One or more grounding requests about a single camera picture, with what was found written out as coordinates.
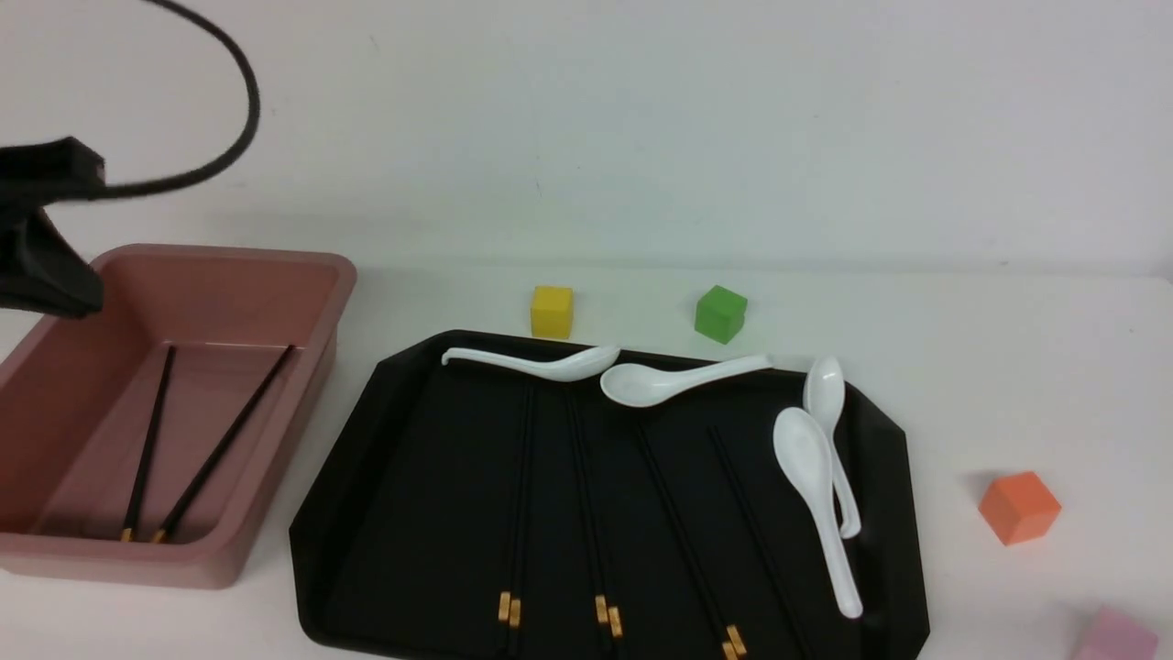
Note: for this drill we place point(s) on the white spoon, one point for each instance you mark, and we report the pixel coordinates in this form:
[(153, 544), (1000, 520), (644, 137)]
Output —
[(582, 365), (804, 456), (824, 399), (640, 386)]

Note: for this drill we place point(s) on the pink cube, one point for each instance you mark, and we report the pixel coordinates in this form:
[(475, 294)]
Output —
[(1112, 634)]

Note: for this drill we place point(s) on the black chopstick gold band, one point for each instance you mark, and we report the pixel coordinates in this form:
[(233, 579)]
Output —
[(201, 477), (522, 549), (150, 441), (620, 652), (502, 650), (685, 532), (599, 603), (676, 527)]

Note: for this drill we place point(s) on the white spoon centre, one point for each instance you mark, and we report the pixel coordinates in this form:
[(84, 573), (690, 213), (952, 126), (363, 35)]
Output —
[(640, 386)]

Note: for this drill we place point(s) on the orange cube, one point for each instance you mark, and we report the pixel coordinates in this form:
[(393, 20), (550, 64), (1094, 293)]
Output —
[(1019, 508)]

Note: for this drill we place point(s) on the white spoon front right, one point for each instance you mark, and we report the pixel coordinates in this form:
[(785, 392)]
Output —
[(804, 456)]

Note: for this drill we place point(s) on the yellow cube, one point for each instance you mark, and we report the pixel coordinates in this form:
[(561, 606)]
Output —
[(552, 312)]

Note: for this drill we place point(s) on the green cube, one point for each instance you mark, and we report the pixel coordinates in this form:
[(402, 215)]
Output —
[(720, 314)]

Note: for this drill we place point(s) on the white spoon far right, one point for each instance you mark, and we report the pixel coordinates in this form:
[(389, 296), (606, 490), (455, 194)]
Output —
[(824, 399)]

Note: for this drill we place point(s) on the pink plastic bin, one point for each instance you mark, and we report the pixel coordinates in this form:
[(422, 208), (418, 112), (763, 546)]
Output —
[(77, 397)]

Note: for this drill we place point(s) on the white spoon far left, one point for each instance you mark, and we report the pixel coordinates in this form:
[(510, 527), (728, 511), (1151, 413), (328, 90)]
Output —
[(582, 365)]

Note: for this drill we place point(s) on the black plastic tray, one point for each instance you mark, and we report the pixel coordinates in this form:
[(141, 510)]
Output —
[(398, 548)]

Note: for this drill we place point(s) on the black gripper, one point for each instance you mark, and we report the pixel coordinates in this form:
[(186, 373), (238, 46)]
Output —
[(40, 272)]

